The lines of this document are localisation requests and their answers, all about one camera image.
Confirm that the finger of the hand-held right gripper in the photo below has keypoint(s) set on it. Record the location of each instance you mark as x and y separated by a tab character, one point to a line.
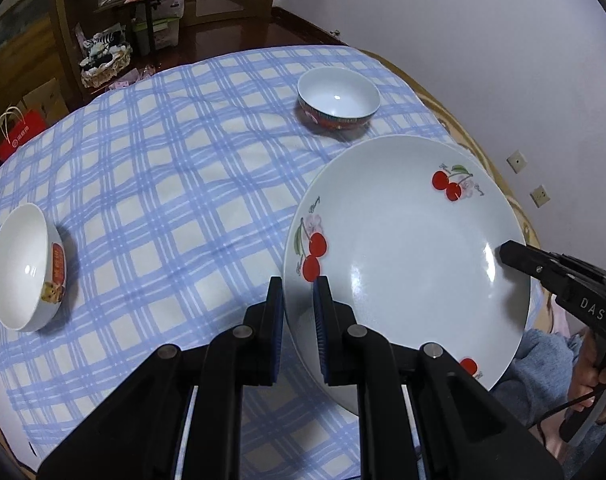
520	260

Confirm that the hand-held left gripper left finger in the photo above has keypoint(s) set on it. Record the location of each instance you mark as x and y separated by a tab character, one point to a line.
277	330

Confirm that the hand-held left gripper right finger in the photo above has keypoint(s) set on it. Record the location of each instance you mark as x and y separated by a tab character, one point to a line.
320	330

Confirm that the white cherry plate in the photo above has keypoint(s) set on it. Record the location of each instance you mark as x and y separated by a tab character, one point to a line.
408	260

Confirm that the small red-sided bowl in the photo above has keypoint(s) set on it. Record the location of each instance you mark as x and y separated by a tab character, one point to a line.
338	95

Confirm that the large white bowl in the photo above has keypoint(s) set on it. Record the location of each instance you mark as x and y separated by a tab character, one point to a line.
25	265

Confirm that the person's right hand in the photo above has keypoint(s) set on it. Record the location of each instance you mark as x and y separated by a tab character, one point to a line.
583	370

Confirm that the grey-blue fleece cloth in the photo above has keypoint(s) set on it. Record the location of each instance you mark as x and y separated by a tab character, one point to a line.
538	370

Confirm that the golden patterned bedsheet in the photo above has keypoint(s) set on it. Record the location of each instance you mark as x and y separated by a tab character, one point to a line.
458	132

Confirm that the pink clothing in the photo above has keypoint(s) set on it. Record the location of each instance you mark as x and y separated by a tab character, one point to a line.
545	440

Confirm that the blue checked cloth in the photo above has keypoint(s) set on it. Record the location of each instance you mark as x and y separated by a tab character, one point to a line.
183	185

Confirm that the pink packets on floor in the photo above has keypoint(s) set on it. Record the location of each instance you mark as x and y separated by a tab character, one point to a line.
133	77

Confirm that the wicker basket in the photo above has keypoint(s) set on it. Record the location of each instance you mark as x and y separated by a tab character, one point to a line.
105	72

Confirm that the red paper bag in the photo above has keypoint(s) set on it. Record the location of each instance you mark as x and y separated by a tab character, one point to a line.
23	132

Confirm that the clear storage bin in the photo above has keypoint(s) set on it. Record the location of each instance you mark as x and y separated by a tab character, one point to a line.
168	25

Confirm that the small folding table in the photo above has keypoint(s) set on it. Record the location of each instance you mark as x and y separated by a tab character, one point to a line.
151	30

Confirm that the cardboard box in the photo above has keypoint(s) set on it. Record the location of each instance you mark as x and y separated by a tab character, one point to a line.
45	100

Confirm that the zebra striped plush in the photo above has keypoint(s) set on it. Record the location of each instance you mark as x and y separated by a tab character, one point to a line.
103	42

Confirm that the wooden corner shelf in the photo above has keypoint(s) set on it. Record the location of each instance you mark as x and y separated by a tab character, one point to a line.
63	20

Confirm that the white wall socket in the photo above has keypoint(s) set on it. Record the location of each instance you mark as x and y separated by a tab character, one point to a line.
540	195
517	160

